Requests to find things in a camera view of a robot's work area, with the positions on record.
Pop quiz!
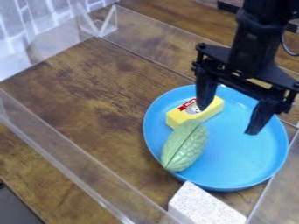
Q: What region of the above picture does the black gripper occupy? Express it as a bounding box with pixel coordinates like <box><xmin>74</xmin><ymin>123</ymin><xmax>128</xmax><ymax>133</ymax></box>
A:
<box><xmin>192</xmin><ymin>8</ymin><xmax>299</xmax><ymax>135</ymax></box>

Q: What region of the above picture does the green bitter gourd toy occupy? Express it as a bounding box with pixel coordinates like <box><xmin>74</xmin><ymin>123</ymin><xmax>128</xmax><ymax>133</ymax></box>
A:
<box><xmin>161</xmin><ymin>119</ymin><xmax>208</xmax><ymax>172</ymax></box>

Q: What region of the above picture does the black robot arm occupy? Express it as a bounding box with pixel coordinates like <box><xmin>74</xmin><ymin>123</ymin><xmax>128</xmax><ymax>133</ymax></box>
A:
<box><xmin>192</xmin><ymin>0</ymin><xmax>299</xmax><ymax>135</ymax></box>

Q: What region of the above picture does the blue round tray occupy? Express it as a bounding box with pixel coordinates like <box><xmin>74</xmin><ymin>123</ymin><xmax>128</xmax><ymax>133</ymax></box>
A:
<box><xmin>143</xmin><ymin>85</ymin><xmax>288</xmax><ymax>192</ymax></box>

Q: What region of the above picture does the yellow butter block toy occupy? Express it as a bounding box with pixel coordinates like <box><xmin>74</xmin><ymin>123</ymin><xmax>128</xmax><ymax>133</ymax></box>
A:
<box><xmin>165</xmin><ymin>96</ymin><xmax>224</xmax><ymax>129</ymax></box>

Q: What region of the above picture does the white speckled foam block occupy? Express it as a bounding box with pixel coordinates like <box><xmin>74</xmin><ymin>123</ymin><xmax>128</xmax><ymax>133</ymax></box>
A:
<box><xmin>168</xmin><ymin>181</ymin><xmax>247</xmax><ymax>224</ymax></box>

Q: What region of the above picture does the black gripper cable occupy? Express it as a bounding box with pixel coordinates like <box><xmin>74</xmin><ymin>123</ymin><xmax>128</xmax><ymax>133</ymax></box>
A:
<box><xmin>279</xmin><ymin>27</ymin><xmax>299</xmax><ymax>58</ymax></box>

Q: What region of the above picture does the clear acrylic enclosure wall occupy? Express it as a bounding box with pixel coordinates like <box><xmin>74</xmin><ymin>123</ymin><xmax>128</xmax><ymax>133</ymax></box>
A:
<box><xmin>0</xmin><ymin>0</ymin><xmax>299</xmax><ymax>224</ymax></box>

